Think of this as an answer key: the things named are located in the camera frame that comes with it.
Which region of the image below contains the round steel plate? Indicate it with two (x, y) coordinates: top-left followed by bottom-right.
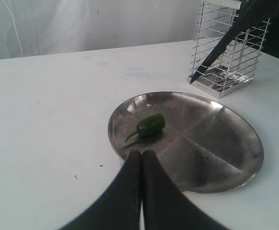
(108, 92), (264, 193)

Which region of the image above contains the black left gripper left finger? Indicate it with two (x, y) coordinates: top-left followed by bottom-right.
(61, 150), (142, 230)

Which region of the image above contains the wire metal utensil holder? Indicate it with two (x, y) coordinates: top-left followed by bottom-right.
(190, 0), (270, 98)

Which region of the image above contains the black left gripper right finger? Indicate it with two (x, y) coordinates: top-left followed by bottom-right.
(142, 150), (227, 230)

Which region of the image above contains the green pepper with stem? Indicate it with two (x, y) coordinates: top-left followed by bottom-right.
(124, 113), (166, 143)

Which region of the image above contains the black knife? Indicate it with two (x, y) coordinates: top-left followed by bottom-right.
(190, 0), (279, 84)

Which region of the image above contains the white backdrop curtain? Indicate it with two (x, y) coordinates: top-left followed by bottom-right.
(0, 0), (199, 59)

